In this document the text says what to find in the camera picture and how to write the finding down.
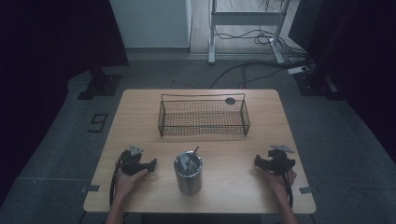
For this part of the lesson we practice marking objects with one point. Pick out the white desk frame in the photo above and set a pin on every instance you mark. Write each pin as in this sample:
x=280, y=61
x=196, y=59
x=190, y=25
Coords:
x=246, y=18

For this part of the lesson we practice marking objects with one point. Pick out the white cabinet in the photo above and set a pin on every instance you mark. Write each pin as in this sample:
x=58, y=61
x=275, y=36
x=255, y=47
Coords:
x=152, y=23

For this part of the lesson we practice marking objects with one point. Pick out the person's left hand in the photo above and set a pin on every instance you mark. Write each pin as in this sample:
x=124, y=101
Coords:
x=126, y=183

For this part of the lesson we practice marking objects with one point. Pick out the thin metal utensil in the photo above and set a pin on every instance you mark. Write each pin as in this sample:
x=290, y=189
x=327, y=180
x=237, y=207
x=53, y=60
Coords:
x=194, y=154

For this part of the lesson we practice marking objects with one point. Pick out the black round table grommet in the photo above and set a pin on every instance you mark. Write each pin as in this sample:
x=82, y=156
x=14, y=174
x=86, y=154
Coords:
x=230, y=100

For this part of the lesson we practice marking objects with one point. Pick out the person's right hand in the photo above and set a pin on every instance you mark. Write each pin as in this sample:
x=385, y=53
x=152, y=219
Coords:
x=277, y=183

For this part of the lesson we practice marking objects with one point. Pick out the white power strip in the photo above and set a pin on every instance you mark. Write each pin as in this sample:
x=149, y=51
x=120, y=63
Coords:
x=299, y=70

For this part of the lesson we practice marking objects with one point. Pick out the grey flat utensil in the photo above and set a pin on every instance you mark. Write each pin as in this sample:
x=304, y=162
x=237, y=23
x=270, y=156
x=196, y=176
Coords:
x=184, y=159

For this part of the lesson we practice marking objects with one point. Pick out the dark curtain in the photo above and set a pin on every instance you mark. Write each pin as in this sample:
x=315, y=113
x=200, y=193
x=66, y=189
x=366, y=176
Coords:
x=53, y=46
x=358, y=53

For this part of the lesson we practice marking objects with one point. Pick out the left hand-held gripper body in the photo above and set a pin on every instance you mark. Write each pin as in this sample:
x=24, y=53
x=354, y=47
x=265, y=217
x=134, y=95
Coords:
x=130, y=161

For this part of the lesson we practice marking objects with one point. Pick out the black stand base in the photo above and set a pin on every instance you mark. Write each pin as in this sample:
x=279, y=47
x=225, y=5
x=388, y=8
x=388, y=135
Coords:
x=314, y=84
x=101, y=85

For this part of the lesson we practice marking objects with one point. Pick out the stainless steel cup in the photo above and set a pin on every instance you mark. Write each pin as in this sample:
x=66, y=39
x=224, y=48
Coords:
x=188, y=179

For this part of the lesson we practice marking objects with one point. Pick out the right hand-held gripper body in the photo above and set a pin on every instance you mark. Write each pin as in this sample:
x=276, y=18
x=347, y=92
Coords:
x=280, y=160

